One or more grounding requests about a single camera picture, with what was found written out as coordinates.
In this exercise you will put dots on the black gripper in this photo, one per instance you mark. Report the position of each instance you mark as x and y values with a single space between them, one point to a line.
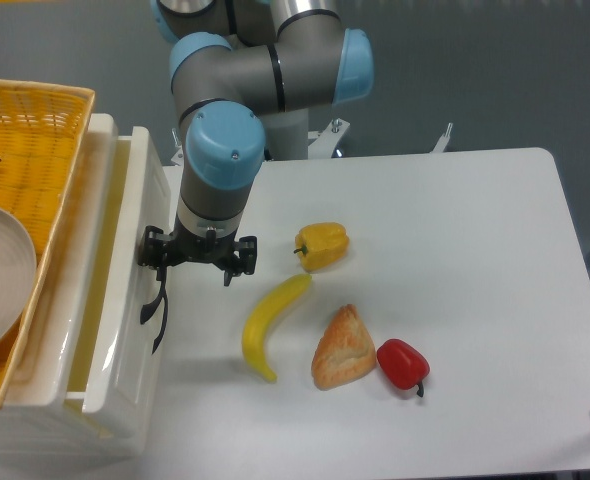
156 250

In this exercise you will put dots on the white drawer cabinet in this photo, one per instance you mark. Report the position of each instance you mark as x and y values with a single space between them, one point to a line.
34 418

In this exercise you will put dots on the grey round plate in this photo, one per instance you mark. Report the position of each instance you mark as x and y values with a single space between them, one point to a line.
18 264

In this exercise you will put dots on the red bell pepper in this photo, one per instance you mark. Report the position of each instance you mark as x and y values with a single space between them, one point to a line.
404 366

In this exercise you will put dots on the yellow wicker basket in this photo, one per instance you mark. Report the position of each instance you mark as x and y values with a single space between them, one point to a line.
42 126

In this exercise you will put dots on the white drawer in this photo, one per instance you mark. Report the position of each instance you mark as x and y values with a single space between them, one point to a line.
114 371

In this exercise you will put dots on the golden pastry turnover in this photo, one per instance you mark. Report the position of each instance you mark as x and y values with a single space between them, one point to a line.
345 352

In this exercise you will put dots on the yellow bell pepper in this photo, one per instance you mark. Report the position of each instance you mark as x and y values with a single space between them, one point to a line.
320 245

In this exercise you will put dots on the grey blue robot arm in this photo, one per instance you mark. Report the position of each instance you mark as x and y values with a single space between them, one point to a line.
231 63

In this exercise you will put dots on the bottom drawer black handle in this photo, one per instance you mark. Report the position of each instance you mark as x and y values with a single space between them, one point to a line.
160 300

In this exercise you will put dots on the yellow banana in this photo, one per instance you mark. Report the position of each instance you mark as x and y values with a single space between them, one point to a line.
269 308

